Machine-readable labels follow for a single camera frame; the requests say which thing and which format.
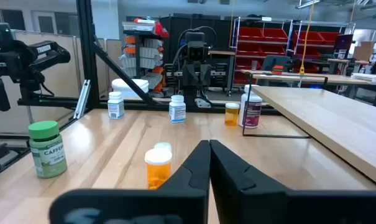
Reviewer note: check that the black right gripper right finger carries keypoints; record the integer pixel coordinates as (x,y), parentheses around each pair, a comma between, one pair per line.
(253,202)

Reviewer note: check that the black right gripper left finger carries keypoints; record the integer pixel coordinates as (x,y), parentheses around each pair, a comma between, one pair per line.
(175,202)

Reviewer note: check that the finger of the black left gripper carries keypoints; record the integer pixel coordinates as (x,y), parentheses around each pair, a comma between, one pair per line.
(190,73)
(204,73)

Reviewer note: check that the orange pill bottle white cap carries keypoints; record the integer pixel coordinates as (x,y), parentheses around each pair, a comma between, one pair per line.
(158,172)
(232,118)

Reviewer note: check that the white bottle blue label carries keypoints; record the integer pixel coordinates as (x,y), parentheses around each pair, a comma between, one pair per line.
(116,109)
(177,112)

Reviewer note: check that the white bottle maroon label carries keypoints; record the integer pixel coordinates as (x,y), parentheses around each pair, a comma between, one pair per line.
(256,115)

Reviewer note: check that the green caffeine bottle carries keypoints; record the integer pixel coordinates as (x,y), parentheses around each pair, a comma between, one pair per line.
(48,155)

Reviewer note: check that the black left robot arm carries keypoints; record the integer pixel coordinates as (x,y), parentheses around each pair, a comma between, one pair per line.
(198,93)

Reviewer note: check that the black cabinet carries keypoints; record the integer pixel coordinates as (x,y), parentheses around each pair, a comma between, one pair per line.
(222,34)

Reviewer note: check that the black cart with parts bins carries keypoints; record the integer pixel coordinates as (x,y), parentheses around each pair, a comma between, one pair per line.
(144,53)

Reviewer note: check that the dark office chair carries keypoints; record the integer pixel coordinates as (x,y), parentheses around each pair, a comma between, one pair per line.
(276,62)

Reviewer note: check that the small red box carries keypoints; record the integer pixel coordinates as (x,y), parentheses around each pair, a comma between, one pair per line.
(277,70)

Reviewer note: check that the large white jug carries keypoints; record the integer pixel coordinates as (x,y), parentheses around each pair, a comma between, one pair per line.
(122,90)

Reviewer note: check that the wooden office table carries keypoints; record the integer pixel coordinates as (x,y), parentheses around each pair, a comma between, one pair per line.
(340,80)

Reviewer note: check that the dark monitor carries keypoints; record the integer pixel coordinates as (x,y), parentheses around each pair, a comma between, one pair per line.
(343,42)

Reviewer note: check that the white flat stack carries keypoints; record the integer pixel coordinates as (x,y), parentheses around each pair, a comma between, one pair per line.
(366,77)

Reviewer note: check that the cardboard box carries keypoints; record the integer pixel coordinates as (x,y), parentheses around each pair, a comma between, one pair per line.
(364,51)

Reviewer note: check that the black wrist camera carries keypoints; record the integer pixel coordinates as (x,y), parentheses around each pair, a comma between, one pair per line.
(197,51)

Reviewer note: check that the black aluminium rig frame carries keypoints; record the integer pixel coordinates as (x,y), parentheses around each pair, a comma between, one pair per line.
(87,62)

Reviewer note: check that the wooden shelf black metal frame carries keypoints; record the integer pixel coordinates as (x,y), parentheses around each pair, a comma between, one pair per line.
(330,124)

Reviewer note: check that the silver aluminium bracket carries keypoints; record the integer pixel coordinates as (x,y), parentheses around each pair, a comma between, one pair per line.
(82,99)

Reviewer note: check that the beige partition wall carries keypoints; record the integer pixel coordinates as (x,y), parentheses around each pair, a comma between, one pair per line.
(66,81)

